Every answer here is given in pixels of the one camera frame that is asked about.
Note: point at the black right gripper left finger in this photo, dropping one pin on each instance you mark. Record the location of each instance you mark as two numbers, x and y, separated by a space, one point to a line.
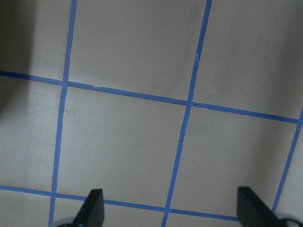
92 212

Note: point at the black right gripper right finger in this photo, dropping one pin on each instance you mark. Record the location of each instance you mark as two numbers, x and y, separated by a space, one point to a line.
253 212

